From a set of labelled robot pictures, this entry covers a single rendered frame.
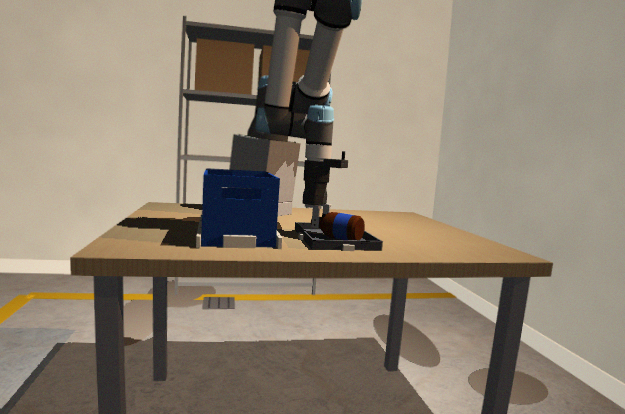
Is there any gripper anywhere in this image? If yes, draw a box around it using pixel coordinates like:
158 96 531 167
302 144 348 228

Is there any dark blue crate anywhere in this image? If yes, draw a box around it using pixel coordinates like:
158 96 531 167
201 169 280 247

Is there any dark brown bottle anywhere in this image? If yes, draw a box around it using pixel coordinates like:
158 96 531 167
319 212 365 240

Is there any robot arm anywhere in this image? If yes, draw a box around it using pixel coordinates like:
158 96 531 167
247 0 362 146

